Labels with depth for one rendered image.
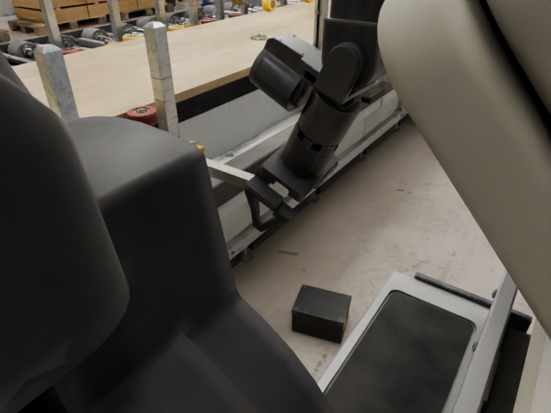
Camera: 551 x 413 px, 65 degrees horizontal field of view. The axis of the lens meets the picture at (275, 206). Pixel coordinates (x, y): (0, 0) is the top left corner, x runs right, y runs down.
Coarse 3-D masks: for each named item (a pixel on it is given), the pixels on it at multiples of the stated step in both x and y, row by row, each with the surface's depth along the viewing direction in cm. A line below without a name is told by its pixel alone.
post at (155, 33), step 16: (144, 32) 94; (160, 32) 93; (160, 48) 95; (160, 64) 96; (160, 80) 98; (160, 96) 100; (160, 112) 103; (176, 112) 104; (160, 128) 106; (176, 128) 106
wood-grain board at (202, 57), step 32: (192, 32) 207; (224, 32) 207; (256, 32) 207; (288, 32) 207; (32, 64) 158; (96, 64) 158; (128, 64) 158; (192, 64) 158; (224, 64) 158; (96, 96) 128; (128, 96) 128; (192, 96) 136
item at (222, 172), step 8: (208, 160) 111; (208, 168) 108; (216, 168) 107; (224, 168) 107; (232, 168) 107; (216, 176) 108; (224, 176) 106; (232, 176) 105; (240, 176) 103; (248, 176) 103; (240, 184) 104
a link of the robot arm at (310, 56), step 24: (264, 48) 47; (288, 48) 46; (312, 48) 47; (336, 48) 39; (360, 48) 39; (264, 72) 47; (288, 72) 47; (312, 72) 44; (336, 72) 40; (360, 72) 40; (288, 96) 47; (336, 96) 42
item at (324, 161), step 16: (288, 144) 51; (304, 144) 49; (272, 160) 52; (288, 160) 52; (304, 160) 50; (320, 160) 50; (336, 160) 57; (272, 176) 51; (288, 176) 51; (304, 176) 52; (320, 176) 53; (304, 192) 51
